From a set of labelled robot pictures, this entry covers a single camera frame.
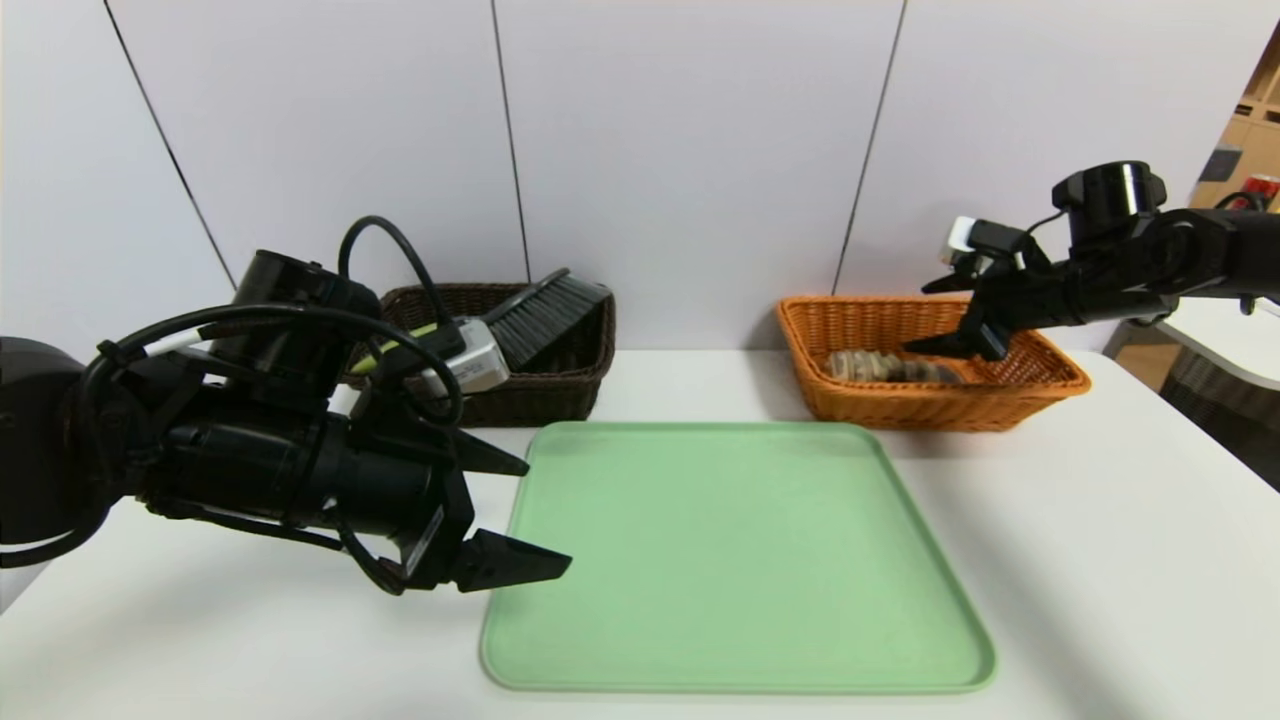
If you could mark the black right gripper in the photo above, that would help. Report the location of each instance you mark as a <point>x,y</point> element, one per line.
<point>981,315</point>

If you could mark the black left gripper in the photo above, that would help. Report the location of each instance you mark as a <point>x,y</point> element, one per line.
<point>437,520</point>

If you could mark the striped brown bread loaf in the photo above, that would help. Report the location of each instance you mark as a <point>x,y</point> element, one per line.
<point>890,367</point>

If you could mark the orange wicker basket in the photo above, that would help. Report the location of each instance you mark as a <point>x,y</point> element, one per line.
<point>1000,400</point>

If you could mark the dark brown wicker basket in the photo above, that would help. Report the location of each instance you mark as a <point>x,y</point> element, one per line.
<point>560,390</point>

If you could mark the light green plastic tray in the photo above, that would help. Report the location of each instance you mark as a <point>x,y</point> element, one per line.
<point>730,560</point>

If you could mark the white side table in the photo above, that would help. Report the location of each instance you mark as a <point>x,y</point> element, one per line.
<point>1225,340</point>

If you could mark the dark grey box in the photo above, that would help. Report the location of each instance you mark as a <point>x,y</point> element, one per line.
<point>1218,165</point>

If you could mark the red drink can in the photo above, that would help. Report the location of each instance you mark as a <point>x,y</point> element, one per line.
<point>1262,185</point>

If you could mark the wooden shelf unit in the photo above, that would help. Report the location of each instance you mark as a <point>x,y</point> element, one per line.
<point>1255,120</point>

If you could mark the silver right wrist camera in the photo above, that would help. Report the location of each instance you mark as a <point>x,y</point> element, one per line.
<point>965,240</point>

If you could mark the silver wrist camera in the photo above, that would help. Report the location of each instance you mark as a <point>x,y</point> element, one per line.
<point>965,240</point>
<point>475,358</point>

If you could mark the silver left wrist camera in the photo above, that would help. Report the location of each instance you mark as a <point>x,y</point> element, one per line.
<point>475,358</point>

